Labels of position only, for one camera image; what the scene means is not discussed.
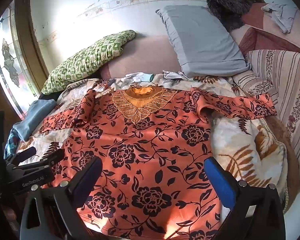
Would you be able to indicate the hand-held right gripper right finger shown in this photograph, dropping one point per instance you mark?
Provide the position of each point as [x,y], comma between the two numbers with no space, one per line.
[221,183]

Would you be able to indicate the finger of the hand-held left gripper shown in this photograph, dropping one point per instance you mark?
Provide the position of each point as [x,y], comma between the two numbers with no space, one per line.
[25,153]
[52,158]

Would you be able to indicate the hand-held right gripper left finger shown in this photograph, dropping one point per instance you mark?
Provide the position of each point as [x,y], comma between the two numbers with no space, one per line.
[88,180]

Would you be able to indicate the orange floral blouse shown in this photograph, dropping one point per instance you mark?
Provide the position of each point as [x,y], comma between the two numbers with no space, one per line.
[150,142]

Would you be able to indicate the person's left hand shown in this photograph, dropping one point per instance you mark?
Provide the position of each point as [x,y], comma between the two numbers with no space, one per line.
[10,213]

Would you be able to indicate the blue floral cloth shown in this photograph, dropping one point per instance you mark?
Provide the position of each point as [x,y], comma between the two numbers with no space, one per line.
[11,141]

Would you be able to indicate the light blue folded cloth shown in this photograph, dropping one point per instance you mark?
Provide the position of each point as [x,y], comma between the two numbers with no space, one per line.
[32,120]

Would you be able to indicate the white leaf-print blanket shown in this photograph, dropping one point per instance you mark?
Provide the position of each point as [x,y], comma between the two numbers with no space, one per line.
[236,135]

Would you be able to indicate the stained glass window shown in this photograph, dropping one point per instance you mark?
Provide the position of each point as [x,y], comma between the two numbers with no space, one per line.
[10,55]

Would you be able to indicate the green patterned pillow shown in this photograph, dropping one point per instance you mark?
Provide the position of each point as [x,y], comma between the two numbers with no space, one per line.
[90,57]

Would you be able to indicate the white and teal small garment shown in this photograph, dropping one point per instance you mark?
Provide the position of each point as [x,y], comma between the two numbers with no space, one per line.
[137,77]

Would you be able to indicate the white small cloth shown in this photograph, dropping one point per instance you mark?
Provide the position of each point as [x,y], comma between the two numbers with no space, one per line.
[171,75]

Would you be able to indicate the striped floral bed cover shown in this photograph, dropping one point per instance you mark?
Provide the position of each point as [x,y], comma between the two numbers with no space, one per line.
[290,80]

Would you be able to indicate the pink bed sheet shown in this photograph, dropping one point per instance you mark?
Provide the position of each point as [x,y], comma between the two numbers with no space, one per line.
[145,55]

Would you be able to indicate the grey pillow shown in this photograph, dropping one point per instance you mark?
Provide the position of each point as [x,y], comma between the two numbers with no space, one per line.
[200,40]

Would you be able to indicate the maroon and pink quilt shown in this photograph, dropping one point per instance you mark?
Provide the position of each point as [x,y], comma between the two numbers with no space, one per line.
[260,38]

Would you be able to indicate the dark furry cushion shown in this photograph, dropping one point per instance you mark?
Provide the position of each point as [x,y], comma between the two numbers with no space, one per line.
[227,7]

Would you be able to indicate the white crumpled garment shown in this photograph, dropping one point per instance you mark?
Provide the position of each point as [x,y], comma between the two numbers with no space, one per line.
[282,17]

